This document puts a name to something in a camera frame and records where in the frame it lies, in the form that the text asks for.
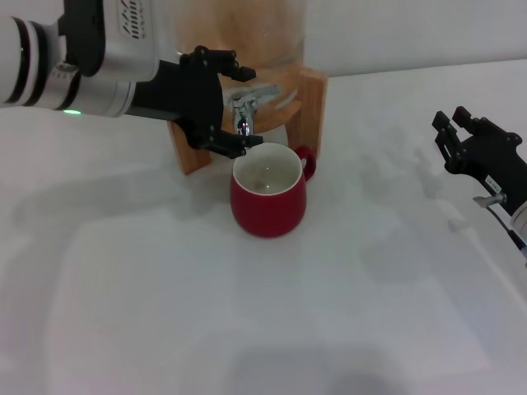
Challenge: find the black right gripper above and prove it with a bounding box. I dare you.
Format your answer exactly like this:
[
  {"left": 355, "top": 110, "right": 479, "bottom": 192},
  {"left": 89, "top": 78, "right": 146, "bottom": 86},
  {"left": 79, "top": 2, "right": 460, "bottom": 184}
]
[{"left": 431, "top": 105, "right": 527, "bottom": 217}]

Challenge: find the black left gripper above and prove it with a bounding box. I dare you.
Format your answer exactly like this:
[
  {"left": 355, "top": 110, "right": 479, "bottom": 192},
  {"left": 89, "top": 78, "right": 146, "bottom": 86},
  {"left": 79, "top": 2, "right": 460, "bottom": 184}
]
[{"left": 127, "top": 47, "right": 264, "bottom": 160}]

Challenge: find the red ceramic cup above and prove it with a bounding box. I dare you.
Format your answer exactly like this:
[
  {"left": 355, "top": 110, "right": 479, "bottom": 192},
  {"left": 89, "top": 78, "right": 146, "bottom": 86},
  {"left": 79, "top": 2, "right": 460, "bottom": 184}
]
[{"left": 229, "top": 142, "right": 318, "bottom": 239}]

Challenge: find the chrome faucet tap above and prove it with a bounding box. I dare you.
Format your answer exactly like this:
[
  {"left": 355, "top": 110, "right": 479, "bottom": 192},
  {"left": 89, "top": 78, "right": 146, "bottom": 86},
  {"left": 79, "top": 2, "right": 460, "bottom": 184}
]
[{"left": 228, "top": 92, "right": 259, "bottom": 139}]

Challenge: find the glass drink dispenser jar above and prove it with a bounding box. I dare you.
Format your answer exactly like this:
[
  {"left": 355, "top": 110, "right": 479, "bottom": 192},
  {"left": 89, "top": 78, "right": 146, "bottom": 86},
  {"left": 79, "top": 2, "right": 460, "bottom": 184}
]
[{"left": 171, "top": 0, "right": 308, "bottom": 121}]

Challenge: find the wooden dispenser stand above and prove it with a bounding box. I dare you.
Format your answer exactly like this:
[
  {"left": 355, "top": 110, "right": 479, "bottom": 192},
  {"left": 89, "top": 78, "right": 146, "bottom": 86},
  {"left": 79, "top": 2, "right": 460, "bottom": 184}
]
[{"left": 166, "top": 67, "right": 329, "bottom": 176}]

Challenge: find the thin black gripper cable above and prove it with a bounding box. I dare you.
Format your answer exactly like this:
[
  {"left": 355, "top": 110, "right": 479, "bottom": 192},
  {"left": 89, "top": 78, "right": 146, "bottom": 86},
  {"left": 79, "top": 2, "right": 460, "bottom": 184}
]
[{"left": 487, "top": 203, "right": 527, "bottom": 267}]

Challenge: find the silver black left camera box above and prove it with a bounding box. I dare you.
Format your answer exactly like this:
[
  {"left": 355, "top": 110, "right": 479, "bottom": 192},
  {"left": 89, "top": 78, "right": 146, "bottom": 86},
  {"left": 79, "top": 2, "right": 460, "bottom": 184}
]
[{"left": 57, "top": 0, "right": 176, "bottom": 80}]

